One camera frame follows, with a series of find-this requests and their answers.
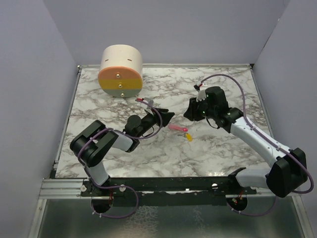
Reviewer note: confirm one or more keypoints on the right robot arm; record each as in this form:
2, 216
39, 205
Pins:
287, 166

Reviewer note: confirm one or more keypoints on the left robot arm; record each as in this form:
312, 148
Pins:
92, 144

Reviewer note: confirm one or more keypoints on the pink strap keyring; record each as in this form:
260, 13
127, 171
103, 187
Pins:
176, 127

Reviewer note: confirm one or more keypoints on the round three-drawer storage box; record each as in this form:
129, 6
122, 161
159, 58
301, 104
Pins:
121, 71

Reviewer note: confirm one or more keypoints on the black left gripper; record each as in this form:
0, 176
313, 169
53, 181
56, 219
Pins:
164, 114

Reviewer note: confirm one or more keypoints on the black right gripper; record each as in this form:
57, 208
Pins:
191, 112

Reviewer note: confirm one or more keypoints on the aluminium table frame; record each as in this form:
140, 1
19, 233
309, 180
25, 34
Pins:
63, 213

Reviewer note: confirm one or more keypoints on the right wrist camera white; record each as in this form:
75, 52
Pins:
201, 93

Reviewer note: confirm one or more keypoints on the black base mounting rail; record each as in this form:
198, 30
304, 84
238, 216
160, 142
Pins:
168, 191

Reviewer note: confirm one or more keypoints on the yellow key tag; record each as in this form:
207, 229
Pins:
189, 137

